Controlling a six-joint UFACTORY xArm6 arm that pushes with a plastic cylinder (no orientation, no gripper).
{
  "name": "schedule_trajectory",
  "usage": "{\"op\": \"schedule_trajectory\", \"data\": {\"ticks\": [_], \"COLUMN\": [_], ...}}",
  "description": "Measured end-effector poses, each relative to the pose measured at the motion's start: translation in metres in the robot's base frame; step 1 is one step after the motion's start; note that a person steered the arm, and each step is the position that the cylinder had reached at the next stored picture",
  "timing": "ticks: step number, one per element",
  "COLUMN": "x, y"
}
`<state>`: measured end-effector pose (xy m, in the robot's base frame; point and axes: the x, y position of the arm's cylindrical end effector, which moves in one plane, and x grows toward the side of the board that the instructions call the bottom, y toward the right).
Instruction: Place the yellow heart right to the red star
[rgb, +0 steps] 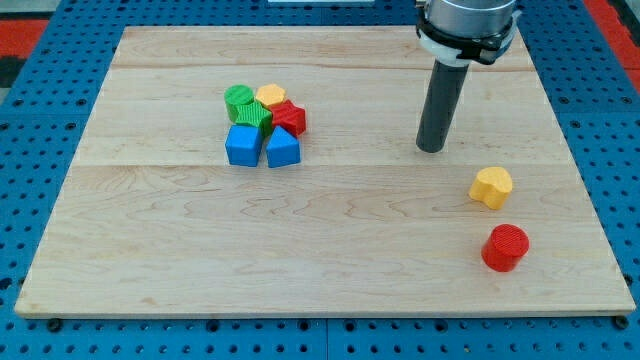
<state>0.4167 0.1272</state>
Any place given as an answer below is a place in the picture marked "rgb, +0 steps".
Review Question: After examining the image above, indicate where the yellow heart block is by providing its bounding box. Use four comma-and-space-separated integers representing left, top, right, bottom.
468, 167, 513, 210

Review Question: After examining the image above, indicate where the red star block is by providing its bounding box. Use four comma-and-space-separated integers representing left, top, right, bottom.
270, 100, 306, 138

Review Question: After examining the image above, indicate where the green star block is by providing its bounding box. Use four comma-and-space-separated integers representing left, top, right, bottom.
235, 102, 273, 138

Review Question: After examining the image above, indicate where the blue triangle block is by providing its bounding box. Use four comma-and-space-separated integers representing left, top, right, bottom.
266, 126, 301, 168

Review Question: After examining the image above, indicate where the blue cube block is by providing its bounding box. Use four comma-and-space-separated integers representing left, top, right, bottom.
225, 125, 263, 167

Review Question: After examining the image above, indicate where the yellow hexagon block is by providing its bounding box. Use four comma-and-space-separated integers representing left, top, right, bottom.
255, 83, 287, 109

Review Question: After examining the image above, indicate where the green cylinder block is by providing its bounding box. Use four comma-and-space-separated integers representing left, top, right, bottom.
224, 84, 254, 123

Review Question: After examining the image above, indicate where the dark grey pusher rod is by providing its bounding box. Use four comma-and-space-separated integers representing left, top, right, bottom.
416, 60, 468, 153

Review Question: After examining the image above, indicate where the light wooden board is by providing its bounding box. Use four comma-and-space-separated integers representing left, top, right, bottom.
15, 26, 636, 319

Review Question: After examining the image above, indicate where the red cylinder block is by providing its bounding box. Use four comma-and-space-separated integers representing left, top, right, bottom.
481, 224, 530, 272

